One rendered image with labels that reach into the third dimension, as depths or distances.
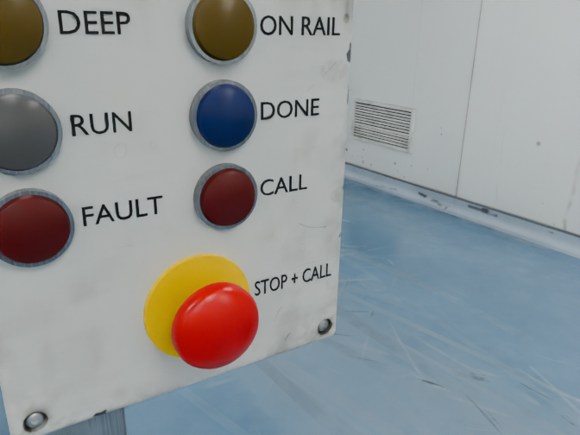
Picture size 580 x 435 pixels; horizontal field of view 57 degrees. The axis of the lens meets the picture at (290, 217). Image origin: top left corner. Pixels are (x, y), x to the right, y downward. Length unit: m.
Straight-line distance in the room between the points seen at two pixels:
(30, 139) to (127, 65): 0.04
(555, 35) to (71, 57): 3.00
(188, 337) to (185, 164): 0.07
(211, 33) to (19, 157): 0.08
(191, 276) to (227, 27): 0.11
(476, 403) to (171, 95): 1.72
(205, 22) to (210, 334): 0.13
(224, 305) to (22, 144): 0.10
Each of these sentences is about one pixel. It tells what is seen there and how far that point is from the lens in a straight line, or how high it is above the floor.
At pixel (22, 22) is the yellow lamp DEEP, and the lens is 0.20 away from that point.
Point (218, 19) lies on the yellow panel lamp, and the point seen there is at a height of 1.12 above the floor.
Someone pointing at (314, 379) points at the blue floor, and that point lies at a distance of 1.86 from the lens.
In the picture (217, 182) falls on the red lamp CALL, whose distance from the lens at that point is 0.23.
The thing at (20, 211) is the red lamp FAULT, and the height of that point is 1.05.
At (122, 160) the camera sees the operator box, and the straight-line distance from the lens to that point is 0.22.
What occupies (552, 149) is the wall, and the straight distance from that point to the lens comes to 3.15.
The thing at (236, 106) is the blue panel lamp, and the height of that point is 1.09.
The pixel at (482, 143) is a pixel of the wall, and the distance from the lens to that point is 3.37.
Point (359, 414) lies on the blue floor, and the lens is 1.74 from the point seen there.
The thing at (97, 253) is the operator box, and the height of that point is 1.03.
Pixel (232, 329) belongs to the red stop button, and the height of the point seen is 1.00.
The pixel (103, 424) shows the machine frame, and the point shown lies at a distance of 0.35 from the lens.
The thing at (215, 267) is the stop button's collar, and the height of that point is 1.01.
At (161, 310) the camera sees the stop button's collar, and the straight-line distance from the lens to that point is 0.25.
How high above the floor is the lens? 1.12
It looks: 20 degrees down
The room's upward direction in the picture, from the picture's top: 1 degrees clockwise
